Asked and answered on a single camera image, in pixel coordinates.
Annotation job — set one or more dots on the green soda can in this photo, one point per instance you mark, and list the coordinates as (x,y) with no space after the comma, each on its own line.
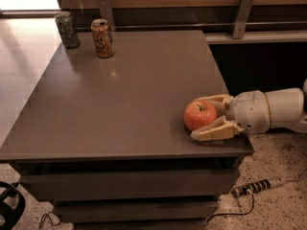
(67,30)

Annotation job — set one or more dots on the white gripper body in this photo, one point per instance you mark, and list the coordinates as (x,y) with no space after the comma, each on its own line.
(249,111)

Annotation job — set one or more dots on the left metal wall bracket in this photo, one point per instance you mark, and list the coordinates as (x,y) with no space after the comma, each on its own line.
(106,12)

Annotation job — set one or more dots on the orange soda can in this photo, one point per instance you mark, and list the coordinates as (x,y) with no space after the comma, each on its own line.
(102,37)

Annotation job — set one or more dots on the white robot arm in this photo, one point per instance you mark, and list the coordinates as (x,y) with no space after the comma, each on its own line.
(287,109)

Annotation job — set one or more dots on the right metal wall bracket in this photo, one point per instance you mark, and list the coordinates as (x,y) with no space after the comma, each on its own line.
(241,20)

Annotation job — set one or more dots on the black round object on floor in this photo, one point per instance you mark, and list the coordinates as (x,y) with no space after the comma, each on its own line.
(12,205)

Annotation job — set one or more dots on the metal wall bracket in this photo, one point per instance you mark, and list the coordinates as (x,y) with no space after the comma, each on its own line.
(106,12)
(241,20)

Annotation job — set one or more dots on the red apple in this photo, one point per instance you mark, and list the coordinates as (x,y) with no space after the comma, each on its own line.
(199,114)

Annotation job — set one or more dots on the white power strip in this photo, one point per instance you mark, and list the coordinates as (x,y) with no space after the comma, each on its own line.
(258,186)

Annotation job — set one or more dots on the grey drawer cabinet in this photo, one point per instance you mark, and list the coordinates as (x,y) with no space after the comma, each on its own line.
(103,139)

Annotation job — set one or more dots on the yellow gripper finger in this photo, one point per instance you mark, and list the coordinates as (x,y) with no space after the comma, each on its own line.
(218,130)
(220,102)

